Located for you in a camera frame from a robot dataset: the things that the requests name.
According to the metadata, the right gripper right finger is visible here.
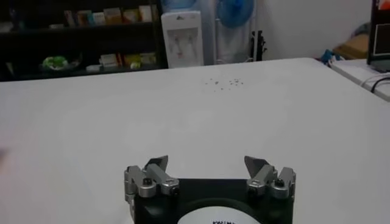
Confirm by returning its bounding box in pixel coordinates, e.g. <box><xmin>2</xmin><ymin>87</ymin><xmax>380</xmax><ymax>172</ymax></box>
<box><xmin>243</xmin><ymin>155</ymin><xmax>297</xmax><ymax>200</ymax></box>

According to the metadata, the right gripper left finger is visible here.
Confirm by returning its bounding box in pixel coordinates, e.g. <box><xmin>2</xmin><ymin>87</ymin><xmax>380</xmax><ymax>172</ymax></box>
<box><xmin>124</xmin><ymin>155</ymin><xmax>180</xmax><ymax>203</ymax></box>

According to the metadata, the pile of grey clothes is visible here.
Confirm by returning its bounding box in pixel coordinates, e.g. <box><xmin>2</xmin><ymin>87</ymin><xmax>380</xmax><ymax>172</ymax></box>
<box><xmin>350</xmin><ymin>21</ymin><xmax>373</xmax><ymax>39</ymax></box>

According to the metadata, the large white table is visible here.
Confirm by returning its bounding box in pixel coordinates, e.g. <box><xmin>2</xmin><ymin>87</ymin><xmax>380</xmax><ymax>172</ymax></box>
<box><xmin>0</xmin><ymin>57</ymin><xmax>390</xmax><ymax>224</ymax></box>

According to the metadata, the white green medicine box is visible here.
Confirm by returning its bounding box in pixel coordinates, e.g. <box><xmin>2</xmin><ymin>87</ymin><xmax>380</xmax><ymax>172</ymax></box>
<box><xmin>140</xmin><ymin>52</ymin><xmax>157</xmax><ymax>65</ymax></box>

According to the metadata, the yellow medicine box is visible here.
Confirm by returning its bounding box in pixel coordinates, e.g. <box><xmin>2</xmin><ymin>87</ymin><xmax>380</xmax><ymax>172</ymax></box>
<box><xmin>123</xmin><ymin>54</ymin><xmax>141</xmax><ymax>64</ymax></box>

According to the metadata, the white red medicine box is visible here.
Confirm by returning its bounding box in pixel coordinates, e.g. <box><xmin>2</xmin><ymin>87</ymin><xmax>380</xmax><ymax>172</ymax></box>
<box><xmin>99</xmin><ymin>53</ymin><xmax>120</xmax><ymax>68</ymax></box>

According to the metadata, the black tripod stand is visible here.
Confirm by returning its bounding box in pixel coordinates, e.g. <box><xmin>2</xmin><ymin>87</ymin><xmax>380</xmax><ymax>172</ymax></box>
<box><xmin>249</xmin><ymin>29</ymin><xmax>268</xmax><ymax>63</ymax></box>

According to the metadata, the small white side table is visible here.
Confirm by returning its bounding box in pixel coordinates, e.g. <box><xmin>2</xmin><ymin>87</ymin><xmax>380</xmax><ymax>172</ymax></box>
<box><xmin>330</xmin><ymin>58</ymin><xmax>390</xmax><ymax>103</ymax></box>

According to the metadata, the white water dispenser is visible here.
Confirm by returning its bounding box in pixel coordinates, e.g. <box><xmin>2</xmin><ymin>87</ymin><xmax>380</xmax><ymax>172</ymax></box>
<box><xmin>160</xmin><ymin>10</ymin><xmax>205</xmax><ymax>69</ymax></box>

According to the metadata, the bowl with green packets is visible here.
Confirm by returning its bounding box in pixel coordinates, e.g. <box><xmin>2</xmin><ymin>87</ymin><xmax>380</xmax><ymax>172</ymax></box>
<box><xmin>41</xmin><ymin>54</ymin><xmax>83</xmax><ymax>72</ymax></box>

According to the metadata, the black shelf unit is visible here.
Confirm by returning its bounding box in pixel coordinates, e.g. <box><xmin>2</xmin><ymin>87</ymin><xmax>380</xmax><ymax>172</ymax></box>
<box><xmin>0</xmin><ymin>0</ymin><xmax>168</xmax><ymax>82</ymax></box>

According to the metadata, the cardboard box with flap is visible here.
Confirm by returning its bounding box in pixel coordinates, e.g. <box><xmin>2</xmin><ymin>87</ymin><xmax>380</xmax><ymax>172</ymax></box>
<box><xmin>333</xmin><ymin>32</ymin><xmax>371</xmax><ymax>60</ymax></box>

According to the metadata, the yellow white box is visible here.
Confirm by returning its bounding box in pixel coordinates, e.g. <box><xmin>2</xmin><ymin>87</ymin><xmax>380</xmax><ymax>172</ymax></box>
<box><xmin>103</xmin><ymin>7</ymin><xmax>122</xmax><ymax>25</ymax></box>

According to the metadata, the upright blue water jug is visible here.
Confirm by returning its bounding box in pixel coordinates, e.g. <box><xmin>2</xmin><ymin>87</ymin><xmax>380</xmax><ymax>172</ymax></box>
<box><xmin>160</xmin><ymin>0</ymin><xmax>197</xmax><ymax>13</ymax></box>

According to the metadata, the white laptop cable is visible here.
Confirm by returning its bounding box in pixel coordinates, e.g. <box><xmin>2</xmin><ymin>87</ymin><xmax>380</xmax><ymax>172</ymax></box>
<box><xmin>360</xmin><ymin>72</ymin><xmax>390</xmax><ymax>89</ymax></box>

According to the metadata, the white wire jug rack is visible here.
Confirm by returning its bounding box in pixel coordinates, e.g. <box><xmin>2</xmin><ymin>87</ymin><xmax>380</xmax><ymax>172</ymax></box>
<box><xmin>210</xmin><ymin>0</ymin><xmax>263</xmax><ymax>65</ymax></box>

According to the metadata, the black laptop cable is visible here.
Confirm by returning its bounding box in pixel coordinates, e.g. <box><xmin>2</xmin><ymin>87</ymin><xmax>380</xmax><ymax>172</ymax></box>
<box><xmin>370</xmin><ymin>77</ymin><xmax>390</xmax><ymax>94</ymax></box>

